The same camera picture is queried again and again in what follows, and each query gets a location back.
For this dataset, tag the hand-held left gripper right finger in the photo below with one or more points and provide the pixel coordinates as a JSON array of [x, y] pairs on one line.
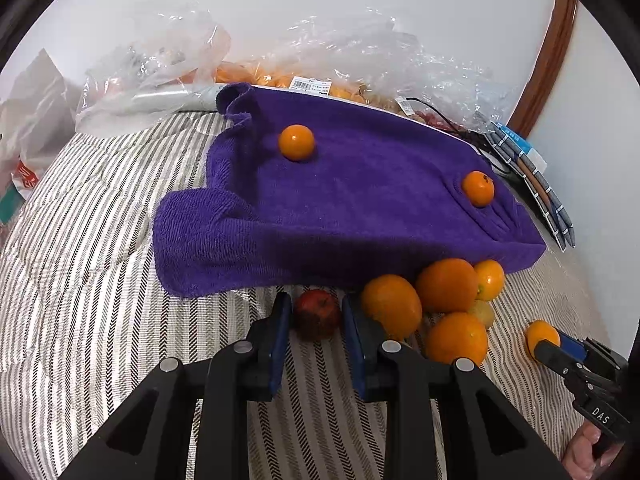
[[352, 345]]

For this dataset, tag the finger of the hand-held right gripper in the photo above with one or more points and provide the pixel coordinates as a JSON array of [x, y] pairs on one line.
[[552, 354], [570, 344]]

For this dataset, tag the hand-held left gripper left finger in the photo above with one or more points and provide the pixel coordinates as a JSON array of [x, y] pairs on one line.
[[280, 345]]

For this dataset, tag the red apple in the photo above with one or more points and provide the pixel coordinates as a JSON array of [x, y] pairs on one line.
[[316, 314]]

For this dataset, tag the large orange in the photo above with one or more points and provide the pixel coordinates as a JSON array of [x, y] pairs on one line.
[[446, 285], [391, 306]]

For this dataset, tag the small yellow fruit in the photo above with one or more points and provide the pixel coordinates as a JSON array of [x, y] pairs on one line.
[[483, 313]]

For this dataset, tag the purple towel covered tray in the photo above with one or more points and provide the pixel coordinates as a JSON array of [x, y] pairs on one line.
[[360, 185]]

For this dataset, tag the pack of dark red fruits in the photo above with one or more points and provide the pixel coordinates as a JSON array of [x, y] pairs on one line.
[[435, 119]]

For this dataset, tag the pack of tan fruits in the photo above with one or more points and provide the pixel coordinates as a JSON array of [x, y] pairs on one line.
[[382, 100]]

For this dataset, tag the person's right hand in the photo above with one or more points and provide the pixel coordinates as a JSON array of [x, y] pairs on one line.
[[580, 460]]

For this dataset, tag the plaid grey cloth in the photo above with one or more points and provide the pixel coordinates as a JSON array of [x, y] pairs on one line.
[[542, 190]]

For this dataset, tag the blue tissue pack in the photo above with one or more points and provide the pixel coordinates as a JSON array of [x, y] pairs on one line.
[[522, 142]]

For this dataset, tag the pack of oranges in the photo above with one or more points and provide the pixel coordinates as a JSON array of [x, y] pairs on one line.
[[260, 76]]

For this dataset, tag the clear plastic roll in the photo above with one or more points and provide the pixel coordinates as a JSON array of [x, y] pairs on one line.
[[170, 97]]

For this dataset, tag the large crinkled clear plastic wrap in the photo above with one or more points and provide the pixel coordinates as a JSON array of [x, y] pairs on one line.
[[400, 55]]

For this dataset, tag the clear plastic bag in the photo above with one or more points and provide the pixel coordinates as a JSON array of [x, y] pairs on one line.
[[165, 60]]

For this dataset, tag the white plastic bag red print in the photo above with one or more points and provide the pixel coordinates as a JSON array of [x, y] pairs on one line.
[[35, 110]]

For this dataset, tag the brown wooden door frame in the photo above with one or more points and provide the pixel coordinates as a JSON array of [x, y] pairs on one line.
[[545, 60]]

